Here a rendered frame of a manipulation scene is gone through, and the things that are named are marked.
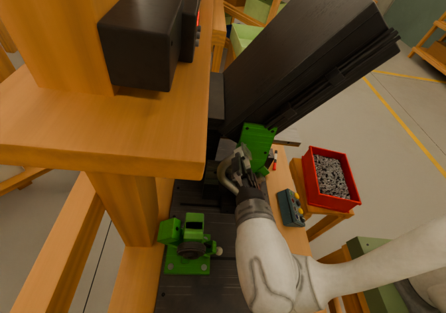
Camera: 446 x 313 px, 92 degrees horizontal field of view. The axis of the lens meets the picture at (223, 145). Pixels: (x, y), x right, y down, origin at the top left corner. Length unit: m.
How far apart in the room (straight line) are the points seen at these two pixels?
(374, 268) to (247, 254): 0.23
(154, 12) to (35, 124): 0.18
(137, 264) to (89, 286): 0.97
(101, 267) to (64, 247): 1.33
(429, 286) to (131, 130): 0.99
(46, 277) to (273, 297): 0.37
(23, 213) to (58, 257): 1.68
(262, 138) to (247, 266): 0.43
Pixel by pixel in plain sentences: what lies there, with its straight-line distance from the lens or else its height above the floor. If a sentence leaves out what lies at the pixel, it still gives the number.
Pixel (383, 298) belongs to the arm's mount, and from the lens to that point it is 1.07.
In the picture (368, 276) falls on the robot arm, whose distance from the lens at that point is 0.54.
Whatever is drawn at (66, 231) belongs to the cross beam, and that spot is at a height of 1.27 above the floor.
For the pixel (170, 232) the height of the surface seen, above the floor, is 1.14.
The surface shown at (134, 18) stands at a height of 1.63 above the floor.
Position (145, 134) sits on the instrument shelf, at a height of 1.54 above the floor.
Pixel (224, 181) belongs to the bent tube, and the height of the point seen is 1.07.
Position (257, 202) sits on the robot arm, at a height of 1.30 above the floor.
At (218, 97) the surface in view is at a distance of 0.83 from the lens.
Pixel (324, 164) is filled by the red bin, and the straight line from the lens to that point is 1.31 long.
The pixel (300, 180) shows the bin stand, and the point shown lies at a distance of 1.27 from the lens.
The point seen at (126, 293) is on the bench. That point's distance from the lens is 0.87.
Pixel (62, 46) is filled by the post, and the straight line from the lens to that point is 0.30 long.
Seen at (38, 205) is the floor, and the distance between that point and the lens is 2.17.
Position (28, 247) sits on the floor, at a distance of 2.04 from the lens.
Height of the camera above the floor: 1.73
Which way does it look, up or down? 48 degrees down
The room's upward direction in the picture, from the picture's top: 15 degrees clockwise
